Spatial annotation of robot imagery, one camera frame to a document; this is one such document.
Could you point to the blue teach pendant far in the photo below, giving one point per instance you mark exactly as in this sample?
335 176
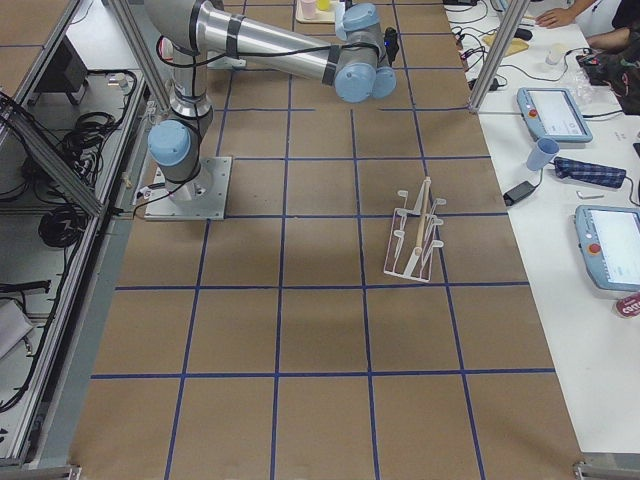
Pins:
553 113

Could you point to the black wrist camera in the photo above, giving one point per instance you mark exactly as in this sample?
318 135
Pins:
391 44

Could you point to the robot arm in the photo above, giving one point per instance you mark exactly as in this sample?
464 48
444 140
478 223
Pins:
197 38

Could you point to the blue teach pendant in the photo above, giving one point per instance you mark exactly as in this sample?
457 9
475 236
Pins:
553 113
608 239

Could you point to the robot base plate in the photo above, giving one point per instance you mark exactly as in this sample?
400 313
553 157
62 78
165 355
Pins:
203 197

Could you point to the folded plaid umbrella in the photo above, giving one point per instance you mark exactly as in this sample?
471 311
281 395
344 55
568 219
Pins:
601 175

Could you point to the blue cup on desk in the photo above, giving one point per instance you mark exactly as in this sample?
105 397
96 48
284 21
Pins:
543 152

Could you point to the white paper tray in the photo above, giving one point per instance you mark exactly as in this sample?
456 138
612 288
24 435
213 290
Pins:
321 12

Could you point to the black power adapter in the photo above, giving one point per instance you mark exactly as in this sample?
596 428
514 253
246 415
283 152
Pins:
518 193

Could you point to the aluminium frame post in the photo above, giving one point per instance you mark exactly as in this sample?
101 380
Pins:
509 23

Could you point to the pink plastic cup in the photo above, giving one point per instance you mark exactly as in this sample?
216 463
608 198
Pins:
308 9

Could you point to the blue teach pendant near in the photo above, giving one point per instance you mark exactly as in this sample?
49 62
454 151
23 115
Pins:
608 239

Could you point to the person's hand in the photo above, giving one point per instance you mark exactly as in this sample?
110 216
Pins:
555 18

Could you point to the white wire cup rack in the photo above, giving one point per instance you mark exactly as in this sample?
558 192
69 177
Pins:
412 241

